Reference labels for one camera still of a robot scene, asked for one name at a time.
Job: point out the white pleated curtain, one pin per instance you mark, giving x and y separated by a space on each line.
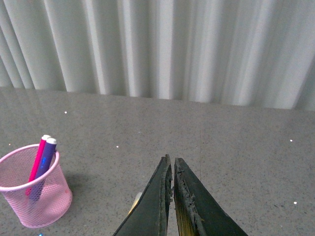
236 52

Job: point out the pink marker pen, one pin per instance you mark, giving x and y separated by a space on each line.
37 161

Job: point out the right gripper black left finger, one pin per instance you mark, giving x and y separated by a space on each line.
149 217

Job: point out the pink mesh pen cup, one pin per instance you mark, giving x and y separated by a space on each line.
38 203

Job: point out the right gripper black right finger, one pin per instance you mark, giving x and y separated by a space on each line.
197 212

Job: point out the purple marker pen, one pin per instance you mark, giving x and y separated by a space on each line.
44 165

